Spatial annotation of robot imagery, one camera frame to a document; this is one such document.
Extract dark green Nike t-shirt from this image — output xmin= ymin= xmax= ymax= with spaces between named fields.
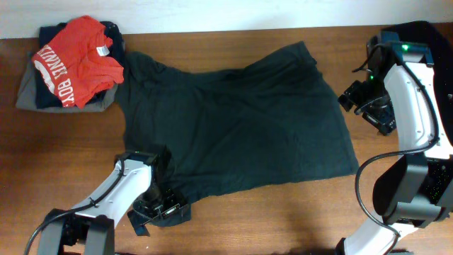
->
xmin=115 ymin=42 xmax=358 ymax=204

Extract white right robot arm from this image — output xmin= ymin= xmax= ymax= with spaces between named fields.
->
xmin=334 ymin=30 xmax=452 ymax=255

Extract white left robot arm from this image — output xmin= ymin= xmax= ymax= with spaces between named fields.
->
xmin=24 ymin=144 xmax=190 ymax=254

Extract black t-shirt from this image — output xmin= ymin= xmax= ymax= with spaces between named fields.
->
xmin=383 ymin=21 xmax=452 ymax=144

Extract navy folded garment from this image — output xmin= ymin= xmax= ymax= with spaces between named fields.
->
xmin=35 ymin=21 xmax=125 ymax=109

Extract grey folded garment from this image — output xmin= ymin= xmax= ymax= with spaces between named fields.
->
xmin=16 ymin=58 xmax=118 ymax=113

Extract red folded t-shirt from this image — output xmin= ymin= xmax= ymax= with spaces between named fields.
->
xmin=32 ymin=16 xmax=124 ymax=108

